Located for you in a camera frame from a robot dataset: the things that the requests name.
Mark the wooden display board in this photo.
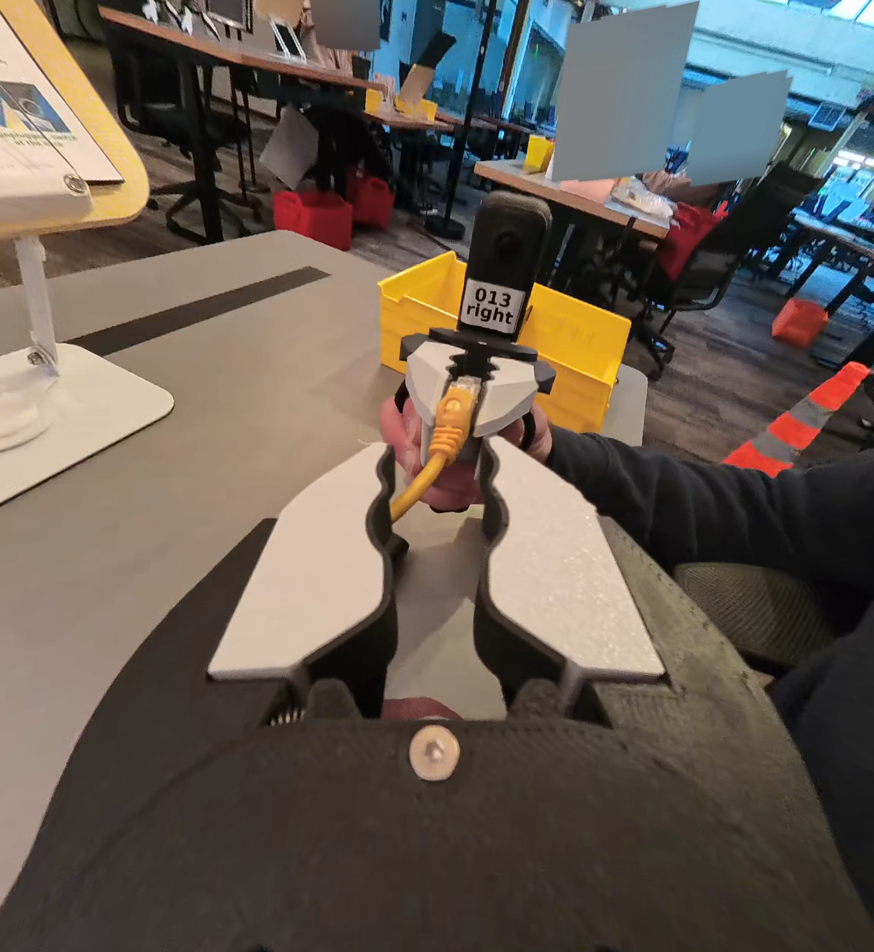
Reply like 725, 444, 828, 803
0, 0, 150, 246

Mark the orange traffic cone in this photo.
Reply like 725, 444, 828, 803
723, 362, 871, 477

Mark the red plastic bin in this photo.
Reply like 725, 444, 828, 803
348, 167, 395, 228
273, 189, 353, 251

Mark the person's torso in dark sweater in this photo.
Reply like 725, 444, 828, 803
767, 546, 874, 952

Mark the person's right forearm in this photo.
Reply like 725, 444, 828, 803
544, 427, 874, 589

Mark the white display stand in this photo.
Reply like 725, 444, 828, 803
0, 182, 175, 527

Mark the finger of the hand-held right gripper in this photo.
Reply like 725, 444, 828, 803
406, 342, 459, 466
470, 360, 542, 464

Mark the person's right hand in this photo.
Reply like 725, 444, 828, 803
379, 398, 553, 514

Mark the printed instruction sheet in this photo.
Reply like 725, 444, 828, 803
0, 0, 125, 196

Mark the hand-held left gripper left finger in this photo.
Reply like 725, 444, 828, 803
206, 443, 399, 719

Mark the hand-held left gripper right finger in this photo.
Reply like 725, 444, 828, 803
472, 434, 668, 718

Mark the wooden top desk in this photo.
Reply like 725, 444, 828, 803
98, 7, 386, 246

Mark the black swivel chair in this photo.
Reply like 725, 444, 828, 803
648, 160, 832, 380

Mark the black mesh office chair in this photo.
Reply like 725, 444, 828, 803
673, 561, 843, 674

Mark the white hanging paper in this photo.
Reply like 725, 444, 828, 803
258, 104, 320, 190

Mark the orange ethernet cable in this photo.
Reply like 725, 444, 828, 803
389, 375, 482, 523

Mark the yellow plastic bin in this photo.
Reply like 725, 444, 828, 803
377, 251, 633, 434

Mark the orange plastic bin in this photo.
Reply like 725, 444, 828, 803
771, 297, 829, 349

